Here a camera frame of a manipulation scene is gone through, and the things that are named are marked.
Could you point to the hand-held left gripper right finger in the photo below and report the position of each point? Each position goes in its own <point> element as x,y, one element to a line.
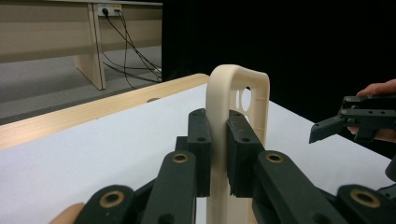
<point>246,155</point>

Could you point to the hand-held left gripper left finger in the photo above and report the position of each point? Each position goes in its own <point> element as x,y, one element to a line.
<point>199,149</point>

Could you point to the beige phone case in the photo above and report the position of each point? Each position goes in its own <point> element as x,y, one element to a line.
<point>218,93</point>

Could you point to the black curtain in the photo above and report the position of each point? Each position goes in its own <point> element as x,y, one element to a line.
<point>311,37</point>

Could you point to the light wooden desk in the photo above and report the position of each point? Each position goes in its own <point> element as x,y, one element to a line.
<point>46,34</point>

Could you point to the white wall socket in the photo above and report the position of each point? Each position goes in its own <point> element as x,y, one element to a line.
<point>109,9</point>

